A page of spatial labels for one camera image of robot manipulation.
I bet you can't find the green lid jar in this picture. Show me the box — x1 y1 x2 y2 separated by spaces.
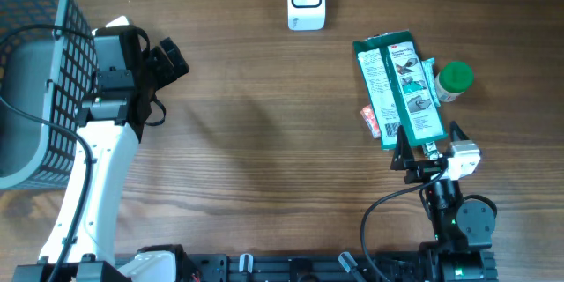
434 61 474 102

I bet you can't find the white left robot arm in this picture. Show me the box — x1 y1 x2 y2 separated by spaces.
13 28 198 281

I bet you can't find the green 3M cleaner package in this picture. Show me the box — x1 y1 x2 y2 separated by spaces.
352 31 447 150

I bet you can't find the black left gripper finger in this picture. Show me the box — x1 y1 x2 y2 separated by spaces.
160 37 189 80
147 47 174 91

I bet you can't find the black right camera cable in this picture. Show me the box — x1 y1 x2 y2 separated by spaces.
360 169 449 282

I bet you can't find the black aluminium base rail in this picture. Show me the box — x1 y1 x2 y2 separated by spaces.
112 250 499 282

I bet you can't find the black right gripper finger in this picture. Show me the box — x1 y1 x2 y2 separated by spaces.
449 121 470 142
390 125 415 168

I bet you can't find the orange tissue packet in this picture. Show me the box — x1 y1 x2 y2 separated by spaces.
360 105 382 139

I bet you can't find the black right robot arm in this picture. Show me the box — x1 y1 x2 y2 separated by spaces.
390 122 497 281

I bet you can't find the mint flushable wipes pack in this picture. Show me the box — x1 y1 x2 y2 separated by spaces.
421 58 441 108

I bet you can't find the black camera cable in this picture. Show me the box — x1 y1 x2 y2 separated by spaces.
360 169 449 282
0 24 100 282

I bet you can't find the green narrow box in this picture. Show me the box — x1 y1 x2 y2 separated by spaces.
422 142 441 160

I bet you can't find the black left camera cable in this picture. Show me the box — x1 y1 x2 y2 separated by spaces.
0 24 100 282

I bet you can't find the grey mesh shopping basket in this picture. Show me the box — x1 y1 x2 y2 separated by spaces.
1 0 98 189

